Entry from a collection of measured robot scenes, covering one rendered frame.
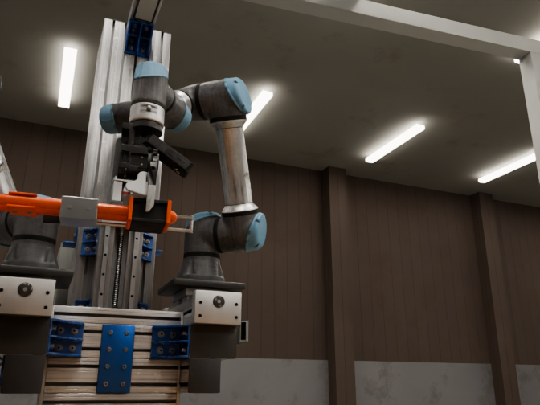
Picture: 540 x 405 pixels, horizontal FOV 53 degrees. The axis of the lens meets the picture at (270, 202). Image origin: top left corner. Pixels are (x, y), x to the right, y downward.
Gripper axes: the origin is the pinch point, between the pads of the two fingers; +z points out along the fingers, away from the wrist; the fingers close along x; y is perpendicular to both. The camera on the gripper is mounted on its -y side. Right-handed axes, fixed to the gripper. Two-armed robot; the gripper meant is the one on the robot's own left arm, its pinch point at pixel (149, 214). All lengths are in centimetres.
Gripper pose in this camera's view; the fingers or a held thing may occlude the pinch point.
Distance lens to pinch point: 116.4
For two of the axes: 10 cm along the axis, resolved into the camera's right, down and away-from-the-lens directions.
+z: -0.1, 9.4, -3.3
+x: 3.0, -3.1, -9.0
